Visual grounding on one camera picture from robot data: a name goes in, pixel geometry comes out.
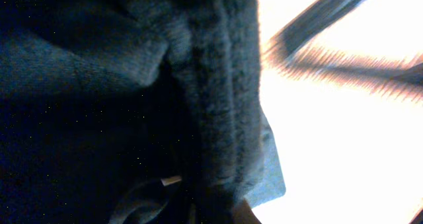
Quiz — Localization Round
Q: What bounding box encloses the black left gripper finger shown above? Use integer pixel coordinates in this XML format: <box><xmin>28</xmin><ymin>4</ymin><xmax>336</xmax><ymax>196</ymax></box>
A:
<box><xmin>108</xmin><ymin>176</ymin><xmax>190</xmax><ymax>224</ymax></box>

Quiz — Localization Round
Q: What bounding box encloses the black t-shirt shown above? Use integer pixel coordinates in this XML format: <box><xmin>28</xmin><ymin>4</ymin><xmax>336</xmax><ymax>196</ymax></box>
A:
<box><xmin>1</xmin><ymin>0</ymin><xmax>273</xmax><ymax>223</ymax></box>

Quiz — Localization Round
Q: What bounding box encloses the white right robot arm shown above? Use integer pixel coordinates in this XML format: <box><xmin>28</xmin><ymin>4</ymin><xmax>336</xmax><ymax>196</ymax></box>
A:
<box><xmin>265</xmin><ymin>0</ymin><xmax>366</xmax><ymax>57</ymax></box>

